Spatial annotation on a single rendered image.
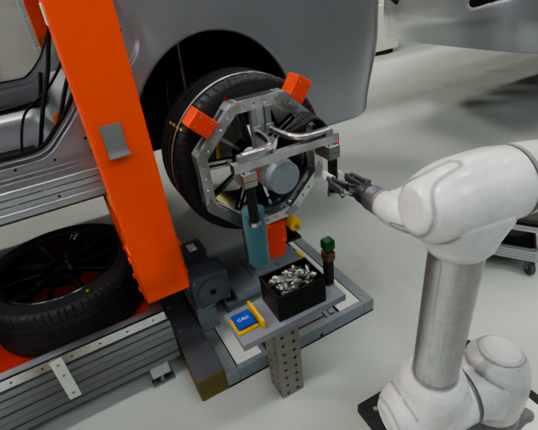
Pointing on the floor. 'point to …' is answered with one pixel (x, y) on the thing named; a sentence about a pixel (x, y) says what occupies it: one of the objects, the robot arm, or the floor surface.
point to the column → (285, 362)
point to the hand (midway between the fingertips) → (333, 175)
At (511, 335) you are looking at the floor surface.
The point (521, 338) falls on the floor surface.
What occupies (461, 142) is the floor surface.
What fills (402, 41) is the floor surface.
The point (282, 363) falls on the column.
